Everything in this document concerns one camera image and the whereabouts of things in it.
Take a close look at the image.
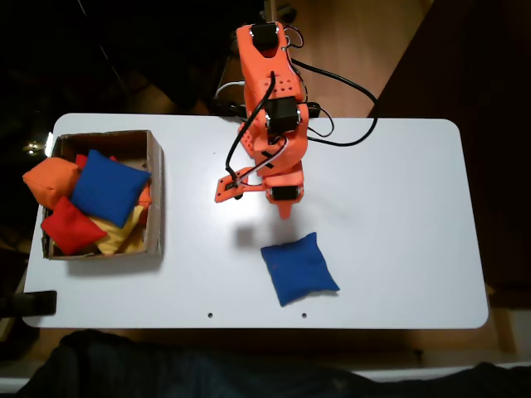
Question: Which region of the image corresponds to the blue bean bag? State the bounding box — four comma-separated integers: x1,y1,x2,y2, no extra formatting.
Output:
69,148,153,229
260,231,341,308

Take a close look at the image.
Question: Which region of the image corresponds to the brown cardboard box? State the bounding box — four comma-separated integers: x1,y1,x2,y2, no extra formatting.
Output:
41,129,166,261

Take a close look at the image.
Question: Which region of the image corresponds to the red bean bag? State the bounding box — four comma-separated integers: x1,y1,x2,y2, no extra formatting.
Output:
74,153,119,169
40,196,109,256

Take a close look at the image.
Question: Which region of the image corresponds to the yellow bean bag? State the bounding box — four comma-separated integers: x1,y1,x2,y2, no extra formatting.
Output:
89,205,146,256

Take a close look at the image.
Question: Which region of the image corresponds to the orange camera mount with camera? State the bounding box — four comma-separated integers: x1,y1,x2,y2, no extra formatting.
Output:
213,165,266,204

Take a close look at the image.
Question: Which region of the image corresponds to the orange bean bag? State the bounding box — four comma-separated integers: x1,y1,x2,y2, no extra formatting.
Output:
22,157,83,211
136,184,153,227

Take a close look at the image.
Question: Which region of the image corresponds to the white cable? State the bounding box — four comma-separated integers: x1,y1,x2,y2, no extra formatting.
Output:
214,80,246,103

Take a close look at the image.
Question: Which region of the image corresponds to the person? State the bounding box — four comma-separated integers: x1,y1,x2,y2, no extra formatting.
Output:
16,329,531,398

